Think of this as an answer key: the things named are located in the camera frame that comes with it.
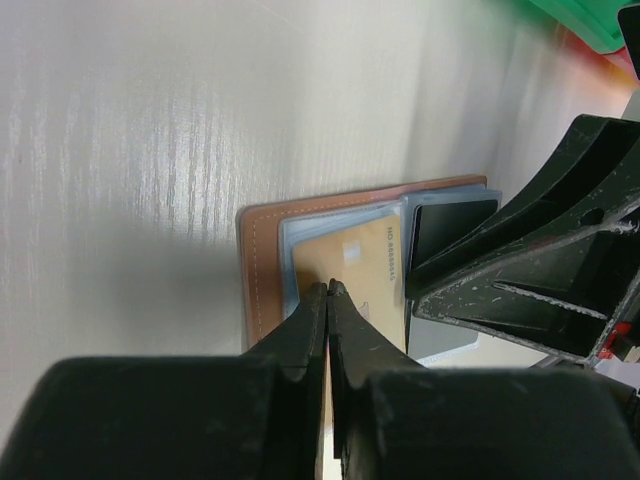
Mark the gold credit card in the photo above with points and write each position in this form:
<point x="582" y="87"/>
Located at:
<point x="367" y="259"/>

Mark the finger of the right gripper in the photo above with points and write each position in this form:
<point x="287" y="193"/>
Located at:
<point x="556" y="269"/>

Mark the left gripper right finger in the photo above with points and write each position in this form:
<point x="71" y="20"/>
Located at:
<point x="395" y="419"/>

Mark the black credit card in sleeve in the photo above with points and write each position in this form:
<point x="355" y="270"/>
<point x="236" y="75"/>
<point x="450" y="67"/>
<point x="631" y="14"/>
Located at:
<point x="436" y="227"/>

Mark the green plastic bin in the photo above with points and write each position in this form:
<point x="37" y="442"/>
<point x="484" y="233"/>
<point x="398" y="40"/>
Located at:
<point x="594" y="22"/>

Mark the red plastic bin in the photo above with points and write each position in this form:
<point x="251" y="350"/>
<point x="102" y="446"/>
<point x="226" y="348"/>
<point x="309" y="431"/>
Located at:
<point x="616" y="67"/>

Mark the brown leather card holder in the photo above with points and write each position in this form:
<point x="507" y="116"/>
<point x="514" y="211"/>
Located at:
<point x="258" y="235"/>

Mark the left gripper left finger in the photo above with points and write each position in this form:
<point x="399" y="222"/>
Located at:
<point x="258" y="415"/>

